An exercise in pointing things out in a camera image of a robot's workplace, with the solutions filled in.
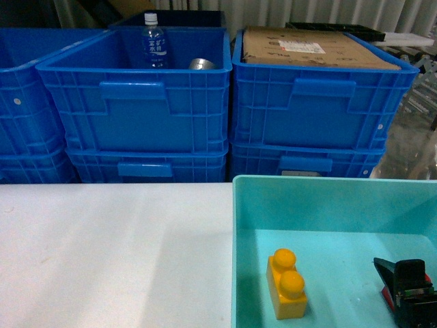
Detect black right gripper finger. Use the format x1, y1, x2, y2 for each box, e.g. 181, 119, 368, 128
373, 258, 396, 287

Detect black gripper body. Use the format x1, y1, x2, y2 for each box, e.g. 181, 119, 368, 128
393, 259, 436, 327

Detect red toy block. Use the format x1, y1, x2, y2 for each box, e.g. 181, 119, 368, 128
381, 286, 395, 312

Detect yellow toy block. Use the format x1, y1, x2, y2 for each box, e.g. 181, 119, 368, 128
266, 248, 308, 320

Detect cardboard box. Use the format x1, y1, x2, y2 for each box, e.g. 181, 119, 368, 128
242, 27, 400, 70

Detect turquoise plastic tray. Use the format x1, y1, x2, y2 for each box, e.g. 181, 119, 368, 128
231, 176, 436, 327

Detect lower right blue crate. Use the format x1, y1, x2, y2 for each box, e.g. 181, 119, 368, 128
229, 141, 385, 178

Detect expandable roller conveyor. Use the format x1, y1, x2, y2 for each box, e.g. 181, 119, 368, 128
385, 46, 436, 118

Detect blue crate with cardboard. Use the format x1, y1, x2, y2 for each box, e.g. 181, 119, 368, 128
231, 29, 419, 150

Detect silver metal can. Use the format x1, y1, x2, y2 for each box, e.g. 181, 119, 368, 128
188, 58, 216, 70

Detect lower middle blue crate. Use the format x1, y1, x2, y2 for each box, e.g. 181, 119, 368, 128
66, 148, 227, 183

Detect water bottle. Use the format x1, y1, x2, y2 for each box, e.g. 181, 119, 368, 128
141, 12, 168, 69

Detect blue crate with bottle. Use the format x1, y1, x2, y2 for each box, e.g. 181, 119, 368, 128
36, 27, 232, 154

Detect far left lower crate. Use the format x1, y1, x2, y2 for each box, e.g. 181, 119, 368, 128
1, 147, 80, 185

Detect far left blue crate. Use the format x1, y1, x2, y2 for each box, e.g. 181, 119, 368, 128
1, 27, 102, 156

